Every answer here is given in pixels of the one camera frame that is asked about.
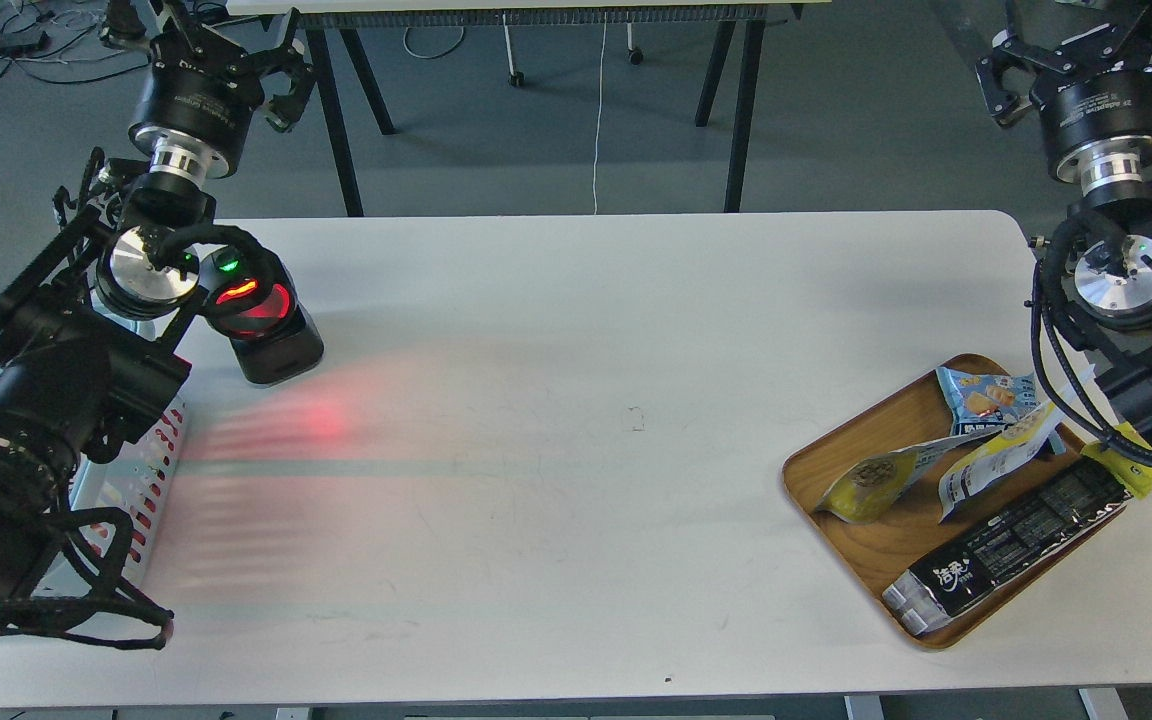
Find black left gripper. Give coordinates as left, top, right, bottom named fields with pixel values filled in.
left=128, top=1, right=314, bottom=179

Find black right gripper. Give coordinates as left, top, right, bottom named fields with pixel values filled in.
left=975, top=1, right=1152, bottom=185

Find yellow white snack pouch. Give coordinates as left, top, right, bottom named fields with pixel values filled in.
left=813, top=430, right=988, bottom=524

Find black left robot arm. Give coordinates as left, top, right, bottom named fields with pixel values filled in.
left=0, top=1, right=324, bottom=650

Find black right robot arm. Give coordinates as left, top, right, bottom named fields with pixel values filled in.
left=973, top=1, right=1152, bottom=469

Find blue snack packet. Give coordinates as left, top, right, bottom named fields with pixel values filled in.
left=934, top=365, right=1039, bottom=437

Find light blue plastic basket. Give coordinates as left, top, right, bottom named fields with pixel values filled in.
left=0, top=370, right=189, bottom=585

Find white yellow snack bag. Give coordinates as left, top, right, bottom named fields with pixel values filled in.
left=938, top=373, right=1068, bottom=521

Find black leg background table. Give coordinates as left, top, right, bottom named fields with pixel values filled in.
left=226, top=0, right=808, bottom=218

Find black barcode scanner red window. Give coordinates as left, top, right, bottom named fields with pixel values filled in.
left=200, top=247, right=325, bottom=386

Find wooden tray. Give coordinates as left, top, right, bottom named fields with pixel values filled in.
left=781, top=372, right=1132, bottom=651

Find black tissue pack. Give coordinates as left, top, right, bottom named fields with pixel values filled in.
left=879, top=458, right=1132, bottom=635

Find black floor cables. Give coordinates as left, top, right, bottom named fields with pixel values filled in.
left=0, top=0, right=152, bottom=126

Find white hanging cable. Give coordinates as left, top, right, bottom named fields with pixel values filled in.
left=592, top=22, right=607, bottom=215

